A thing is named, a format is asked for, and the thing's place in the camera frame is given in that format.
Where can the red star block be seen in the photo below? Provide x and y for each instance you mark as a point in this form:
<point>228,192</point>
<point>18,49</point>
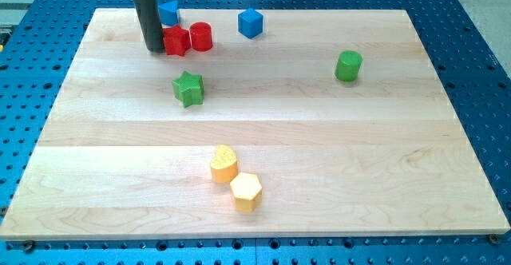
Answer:
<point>176,40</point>

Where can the green star block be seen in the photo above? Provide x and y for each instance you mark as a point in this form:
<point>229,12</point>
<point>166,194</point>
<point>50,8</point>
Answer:
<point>189,89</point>

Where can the blue triangle block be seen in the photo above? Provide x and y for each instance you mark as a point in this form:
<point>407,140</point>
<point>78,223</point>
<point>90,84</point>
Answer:
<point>169,13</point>

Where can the yellow heart block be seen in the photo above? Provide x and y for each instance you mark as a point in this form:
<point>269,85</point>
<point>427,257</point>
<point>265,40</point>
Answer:
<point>224,164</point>

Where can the yellow hexagon block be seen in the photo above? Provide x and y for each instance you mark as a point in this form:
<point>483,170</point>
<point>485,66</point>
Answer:
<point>246,191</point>

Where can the light wooden board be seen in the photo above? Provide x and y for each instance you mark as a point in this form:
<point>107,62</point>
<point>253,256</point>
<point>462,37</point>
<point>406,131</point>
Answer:
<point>121,158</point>

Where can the blue cube block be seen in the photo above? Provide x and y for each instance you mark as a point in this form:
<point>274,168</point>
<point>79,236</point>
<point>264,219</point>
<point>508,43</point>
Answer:
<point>250,23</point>

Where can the red cylinder block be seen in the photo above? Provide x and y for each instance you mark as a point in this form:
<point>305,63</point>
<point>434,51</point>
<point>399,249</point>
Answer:
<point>201,36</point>

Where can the green cylinder block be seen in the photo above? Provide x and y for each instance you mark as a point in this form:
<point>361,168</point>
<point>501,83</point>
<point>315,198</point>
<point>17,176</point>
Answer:
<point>348,65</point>

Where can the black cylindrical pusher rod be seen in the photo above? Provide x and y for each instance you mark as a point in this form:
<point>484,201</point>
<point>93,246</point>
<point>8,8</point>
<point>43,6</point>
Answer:
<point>149,19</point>

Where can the blue perforated metal table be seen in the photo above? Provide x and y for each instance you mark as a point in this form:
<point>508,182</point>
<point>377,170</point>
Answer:
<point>459,35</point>

